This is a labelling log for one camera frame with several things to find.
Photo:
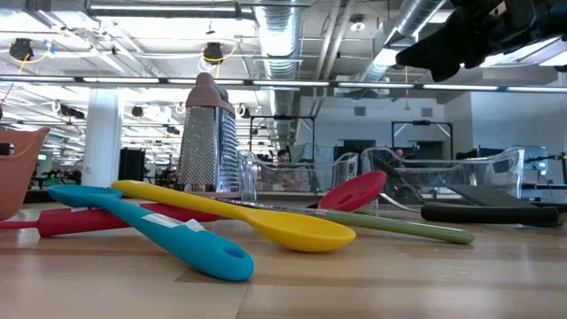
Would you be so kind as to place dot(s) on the yellow silicone spoon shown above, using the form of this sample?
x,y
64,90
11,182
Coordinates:
x,y
301,230

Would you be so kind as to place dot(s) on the clear plastic container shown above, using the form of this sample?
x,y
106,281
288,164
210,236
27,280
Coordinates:
x,y
478,170
310,177

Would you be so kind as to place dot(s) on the black rectangular-head spatula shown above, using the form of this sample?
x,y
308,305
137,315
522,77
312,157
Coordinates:
x,y
487,195

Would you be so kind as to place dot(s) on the blue silicone spoon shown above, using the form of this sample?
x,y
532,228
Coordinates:
x,y
186,239

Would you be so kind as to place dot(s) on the orange plastic tray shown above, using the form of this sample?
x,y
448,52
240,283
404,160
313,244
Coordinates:
x,y
17,177

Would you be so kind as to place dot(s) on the pink-topped metal box grater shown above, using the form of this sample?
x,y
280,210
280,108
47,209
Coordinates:
x,y
206,146

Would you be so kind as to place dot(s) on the black background rig frame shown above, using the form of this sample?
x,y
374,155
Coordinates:
x,y
421,122

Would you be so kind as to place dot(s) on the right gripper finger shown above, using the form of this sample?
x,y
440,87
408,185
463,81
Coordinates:
x,y
443,49

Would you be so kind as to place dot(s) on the black ceiling device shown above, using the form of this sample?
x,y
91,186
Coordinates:
x,y
20,49
213,52

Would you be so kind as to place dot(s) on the silver ventilation duct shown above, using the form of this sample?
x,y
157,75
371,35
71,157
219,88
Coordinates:
x,y
278,40

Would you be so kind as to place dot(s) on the red slotted spoon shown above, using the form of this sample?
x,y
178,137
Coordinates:
x,y
354,190

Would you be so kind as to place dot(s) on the person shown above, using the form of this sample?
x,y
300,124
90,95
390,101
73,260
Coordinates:
x,y
283,156
399,153

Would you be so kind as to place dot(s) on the long ceiling light strip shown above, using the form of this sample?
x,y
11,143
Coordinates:
x,y
288,83

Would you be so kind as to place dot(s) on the black round-head spatula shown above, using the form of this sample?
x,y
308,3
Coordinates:
x,y
487,214

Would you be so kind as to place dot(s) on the white pillar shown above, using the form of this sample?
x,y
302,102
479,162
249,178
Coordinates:
x,y
103,137

